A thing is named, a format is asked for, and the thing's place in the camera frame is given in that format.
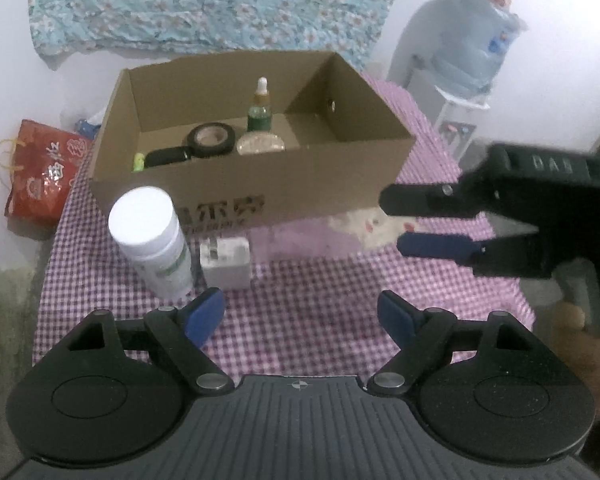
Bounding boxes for red gift bag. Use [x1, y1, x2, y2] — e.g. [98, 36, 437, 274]
[0, 119, 93, 221]

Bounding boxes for blue water jug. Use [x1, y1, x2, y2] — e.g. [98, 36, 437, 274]
[430, 0, 526, 98]

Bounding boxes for blue and white packet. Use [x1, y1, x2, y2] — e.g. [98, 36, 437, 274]
[77, 110, 104, 139]

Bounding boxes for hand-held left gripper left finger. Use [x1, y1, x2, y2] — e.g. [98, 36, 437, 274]
[67, 287, 236, 396]

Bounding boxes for white water dispenser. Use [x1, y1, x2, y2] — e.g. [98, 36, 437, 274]
[405, 67, 491, 161]

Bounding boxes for black cylinder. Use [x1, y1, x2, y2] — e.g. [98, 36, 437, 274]
[144, 146, 191, 168]

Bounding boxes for round clear lid jar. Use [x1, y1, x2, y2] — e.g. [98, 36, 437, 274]
[235, 131, 287, 155]

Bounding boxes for black tape roll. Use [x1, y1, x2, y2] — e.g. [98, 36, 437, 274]
[185, 122, 238, 158]

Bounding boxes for beige printed cloth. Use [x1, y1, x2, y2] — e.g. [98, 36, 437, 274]
[327, 207, 411, 251]

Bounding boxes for teal floral cloth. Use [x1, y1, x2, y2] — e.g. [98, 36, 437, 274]
[27, 0, 436, 71]

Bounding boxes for green dropper bottle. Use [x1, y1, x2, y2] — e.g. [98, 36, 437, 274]
[246, 76, 273, 133]

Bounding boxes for brown cardboard box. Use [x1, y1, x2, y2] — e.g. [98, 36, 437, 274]
[90, 50, 416, 233]

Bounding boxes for purple checkered tablecloth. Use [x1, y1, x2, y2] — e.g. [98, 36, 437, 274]
[32, 72, 536, 368]

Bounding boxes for white charger plug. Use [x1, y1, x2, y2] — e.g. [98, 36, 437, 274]
[200, 237, 252, 290]

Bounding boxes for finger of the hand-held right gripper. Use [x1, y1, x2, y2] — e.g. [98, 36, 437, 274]
[396, 232, 496, 277]
[379, 182, 463, 219]

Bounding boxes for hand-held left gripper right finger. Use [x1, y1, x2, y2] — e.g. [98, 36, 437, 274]
[365, 290, 536, 397]

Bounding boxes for white bottle with green label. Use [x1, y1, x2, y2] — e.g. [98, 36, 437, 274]
[107, 186, 195, 300]

